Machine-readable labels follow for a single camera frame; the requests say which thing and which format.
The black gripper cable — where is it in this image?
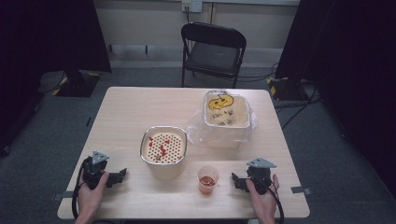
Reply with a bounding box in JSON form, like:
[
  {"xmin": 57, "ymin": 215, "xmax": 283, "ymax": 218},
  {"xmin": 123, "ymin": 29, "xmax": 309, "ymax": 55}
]
[
  {"xmin": 266, "ymin": 186, "xmax": 285, "ymax": 224},
  {"xmin": 71, "ymin": 158, "xmax": 93, "ymax": 220}
]

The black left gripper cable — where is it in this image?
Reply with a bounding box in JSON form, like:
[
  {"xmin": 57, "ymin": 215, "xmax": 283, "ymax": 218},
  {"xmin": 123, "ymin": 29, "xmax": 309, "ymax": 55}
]
[{"xmin": 71, "ymin": 158, "xmax": 93, "ymax": 220}]

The grey tape strip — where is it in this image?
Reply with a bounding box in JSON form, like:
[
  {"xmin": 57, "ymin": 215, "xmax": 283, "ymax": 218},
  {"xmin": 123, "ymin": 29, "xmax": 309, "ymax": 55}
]
[
  {"xmin": 290, "ymin": 185, "xmax": 313, "ymax": 196},
  {"xmin": 51, "ymin": 190, "xmax": 75, "ymax": 202}
]

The steel container with perforated insert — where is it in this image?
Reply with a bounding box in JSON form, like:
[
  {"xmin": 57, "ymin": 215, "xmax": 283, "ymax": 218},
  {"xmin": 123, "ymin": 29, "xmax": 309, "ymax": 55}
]
[{"xmin": 139, "ymin": 125, "xmax": 189, "ymax": 180}]

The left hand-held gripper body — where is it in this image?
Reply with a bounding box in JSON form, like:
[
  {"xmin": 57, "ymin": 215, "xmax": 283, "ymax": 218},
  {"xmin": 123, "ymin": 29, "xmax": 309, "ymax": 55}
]
[{"xmin": 82, "ymin": 150, "xmax": 110, "ymax": 190}]

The person's left hand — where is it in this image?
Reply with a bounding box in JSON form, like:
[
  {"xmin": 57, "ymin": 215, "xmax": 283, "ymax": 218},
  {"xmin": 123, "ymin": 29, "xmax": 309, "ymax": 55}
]
[{"xmin": 77, "ymin": 172, "xmax": 110, "ymax": 217}]

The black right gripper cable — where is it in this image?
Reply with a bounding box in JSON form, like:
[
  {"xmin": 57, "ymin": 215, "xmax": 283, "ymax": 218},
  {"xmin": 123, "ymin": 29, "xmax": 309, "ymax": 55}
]
[{"xmin": 266, "ymin": 186, "xmax": 285, "ymax": 224}]

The white wall socket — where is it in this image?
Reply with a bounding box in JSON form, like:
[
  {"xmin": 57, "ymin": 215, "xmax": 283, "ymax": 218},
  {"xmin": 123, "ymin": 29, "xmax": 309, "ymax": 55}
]
[{"xmin": 181, "ymin": 0, "xmax": 204, "ymax": 14}]

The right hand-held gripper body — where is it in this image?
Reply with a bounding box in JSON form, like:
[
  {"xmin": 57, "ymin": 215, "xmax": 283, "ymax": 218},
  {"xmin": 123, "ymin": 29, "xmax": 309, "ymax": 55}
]
[{"xmin": 246, "ymin": 157, "xmax": 277, "ymax": 196}]

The person's right hand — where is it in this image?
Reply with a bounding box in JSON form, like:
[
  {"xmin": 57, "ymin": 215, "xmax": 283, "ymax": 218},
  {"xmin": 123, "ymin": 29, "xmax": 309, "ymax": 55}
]
[{"xmin": 246, "ymin": 174, "xmax": 280, "ymax": 220}]

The clear tub with smiley lid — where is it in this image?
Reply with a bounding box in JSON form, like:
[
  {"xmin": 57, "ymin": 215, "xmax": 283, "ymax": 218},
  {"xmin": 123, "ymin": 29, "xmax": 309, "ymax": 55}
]
[{"xmin": 186, "ymin": 90, "xmax": 259, "ymax": 149}]

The foil container with smiley lid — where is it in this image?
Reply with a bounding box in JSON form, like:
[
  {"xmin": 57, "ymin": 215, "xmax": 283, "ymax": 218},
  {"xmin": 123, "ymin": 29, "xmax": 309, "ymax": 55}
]
[{"xmin": 203, "ymin": 90, "xmax": 252, "ymax": 129}]

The black floor cable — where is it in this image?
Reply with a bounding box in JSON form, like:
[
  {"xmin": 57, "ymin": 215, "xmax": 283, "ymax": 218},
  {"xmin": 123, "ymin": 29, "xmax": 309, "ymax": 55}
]
[
  {"xmin": 274, "ymin": 81, "xmax": 322, "ymax": 130},
  {"xmin": 237, "ymin": 62, "xmax": 279, "ymax": 84}
]

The black stand base striped tape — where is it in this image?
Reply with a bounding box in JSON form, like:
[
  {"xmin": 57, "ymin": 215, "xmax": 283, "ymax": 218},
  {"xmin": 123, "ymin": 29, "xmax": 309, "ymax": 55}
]
[
  {"xmin": 265, "ymin": 76, "xmax": 310, "ymax": 102},
  {"xmin": 51, "ymin": 68, "xmax": 102, "ymax": 98}
]

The dark curtain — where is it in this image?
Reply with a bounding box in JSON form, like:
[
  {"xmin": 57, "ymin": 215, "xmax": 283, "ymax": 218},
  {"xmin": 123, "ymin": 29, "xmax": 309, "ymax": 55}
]
[
  {"xmin": 0, "ymin": 0, "xmax": 113, "ymax": 157},
  {"xmin": 275, "ymin": 0, "xmax": 396, "ymax": 200}
]

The black folding chair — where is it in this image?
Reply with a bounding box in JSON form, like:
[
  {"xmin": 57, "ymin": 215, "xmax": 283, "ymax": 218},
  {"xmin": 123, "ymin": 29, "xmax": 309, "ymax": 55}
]
[{"xmin": 180, "ymin": 21, "xmax": 248, "ymax": 89}]

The clear plastic cup red sauce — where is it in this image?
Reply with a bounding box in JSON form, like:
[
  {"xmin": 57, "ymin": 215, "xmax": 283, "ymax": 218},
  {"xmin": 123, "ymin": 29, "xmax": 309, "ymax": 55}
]
[{"xmin": 197, "ymin": 165, "xmax": 220, "ymax": 196}]

